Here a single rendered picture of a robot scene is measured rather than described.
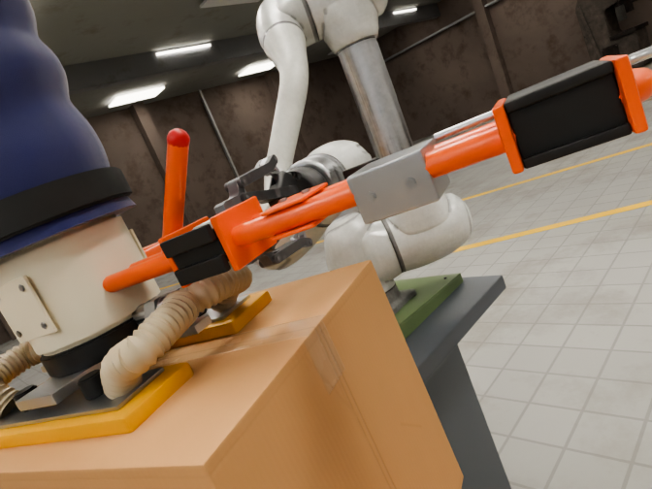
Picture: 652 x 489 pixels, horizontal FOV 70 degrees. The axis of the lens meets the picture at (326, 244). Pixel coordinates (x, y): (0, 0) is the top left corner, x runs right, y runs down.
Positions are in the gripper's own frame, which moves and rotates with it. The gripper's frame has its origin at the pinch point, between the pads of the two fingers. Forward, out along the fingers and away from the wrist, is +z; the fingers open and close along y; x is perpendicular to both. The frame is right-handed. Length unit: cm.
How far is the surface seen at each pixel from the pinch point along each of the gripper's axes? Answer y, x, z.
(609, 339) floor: 120, -31, -167
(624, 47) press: 59, -234, -1353
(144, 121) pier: -232, 840, -907
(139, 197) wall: -62, 900, -836
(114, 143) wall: -208, 898, -840
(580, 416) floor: 120, -15, -118
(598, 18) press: -27, -200, -1371
